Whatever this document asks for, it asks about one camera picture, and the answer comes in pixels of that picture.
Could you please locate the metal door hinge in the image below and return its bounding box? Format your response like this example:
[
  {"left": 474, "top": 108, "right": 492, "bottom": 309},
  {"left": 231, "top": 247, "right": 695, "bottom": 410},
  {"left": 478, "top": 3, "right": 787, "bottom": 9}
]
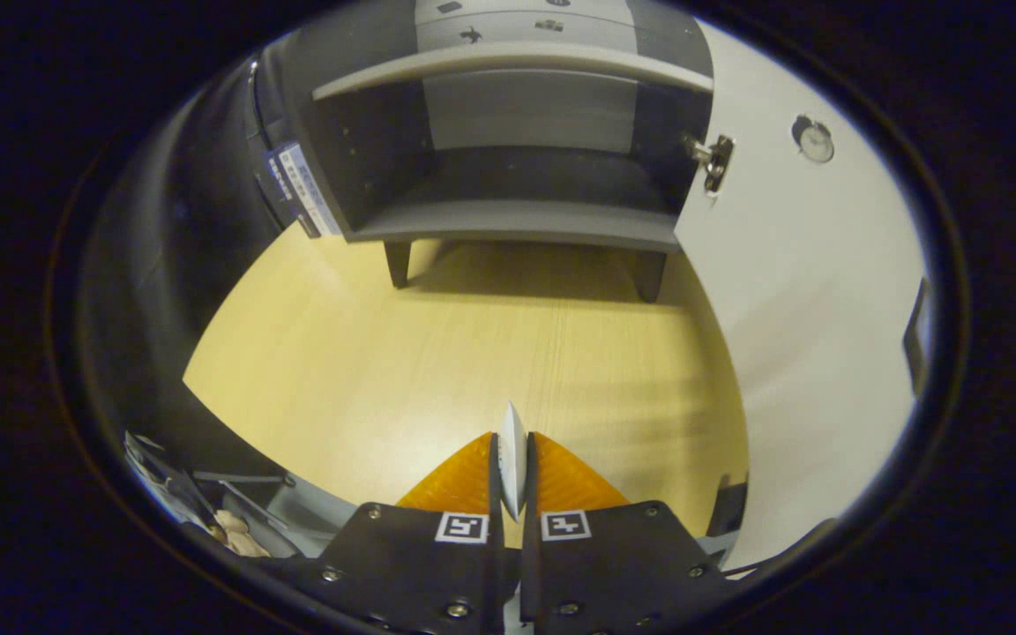
[{"left": 687, "top": 134, "right": 736, "bottom": 197}]

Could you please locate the dark object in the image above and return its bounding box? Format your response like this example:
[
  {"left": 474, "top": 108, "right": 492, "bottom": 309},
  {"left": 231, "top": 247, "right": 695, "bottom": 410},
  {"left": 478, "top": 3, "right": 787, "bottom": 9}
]
[{"left": 706, "top": 476, "right": 749, "bottom": 539}]

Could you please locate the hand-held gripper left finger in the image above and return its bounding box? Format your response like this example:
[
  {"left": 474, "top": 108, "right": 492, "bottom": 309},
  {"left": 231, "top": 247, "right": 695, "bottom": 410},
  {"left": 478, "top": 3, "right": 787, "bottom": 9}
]
[{"left": 318, "top": 432, "right": 509, "bottom": 635}]

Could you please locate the beige object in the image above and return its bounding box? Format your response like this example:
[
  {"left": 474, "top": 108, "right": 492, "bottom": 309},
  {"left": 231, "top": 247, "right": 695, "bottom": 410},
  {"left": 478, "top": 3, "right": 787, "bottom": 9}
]
[{"left": 211, "top": 509, "right": 273, "bottom": 558}]

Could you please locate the grey metal frame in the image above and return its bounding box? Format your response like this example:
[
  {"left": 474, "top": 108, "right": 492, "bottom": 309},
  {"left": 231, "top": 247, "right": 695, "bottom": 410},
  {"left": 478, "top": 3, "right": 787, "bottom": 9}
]
[{"left": 190, "top": 470, "right": 337, "bottom": 557}]

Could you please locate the black backdrop cloth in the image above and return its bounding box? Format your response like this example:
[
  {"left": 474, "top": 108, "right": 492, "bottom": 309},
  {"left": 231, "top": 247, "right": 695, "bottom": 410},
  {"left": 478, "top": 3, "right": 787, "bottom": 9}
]
[{"left": 76, "top": 35, "right": 297, "bottom": 477}]

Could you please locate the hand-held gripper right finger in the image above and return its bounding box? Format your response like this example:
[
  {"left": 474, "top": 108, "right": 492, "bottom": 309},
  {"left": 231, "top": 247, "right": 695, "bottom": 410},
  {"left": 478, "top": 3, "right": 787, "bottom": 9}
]
[{"left": 521, "top": 432, "right": 729, "bottom": 635}]

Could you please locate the white cabinet door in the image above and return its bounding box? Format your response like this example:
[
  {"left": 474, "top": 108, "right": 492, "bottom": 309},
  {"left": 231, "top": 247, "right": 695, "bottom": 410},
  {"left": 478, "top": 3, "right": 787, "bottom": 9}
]
[{"left": 674, "top": 18, "right": 934, "bottom": 570}]

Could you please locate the grey cabinet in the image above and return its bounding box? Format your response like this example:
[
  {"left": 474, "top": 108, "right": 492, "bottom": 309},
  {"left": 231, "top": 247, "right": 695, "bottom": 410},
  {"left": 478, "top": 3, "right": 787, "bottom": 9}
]
[{"left": 283, "top": 0, "right": 716, "bottom": 305}]

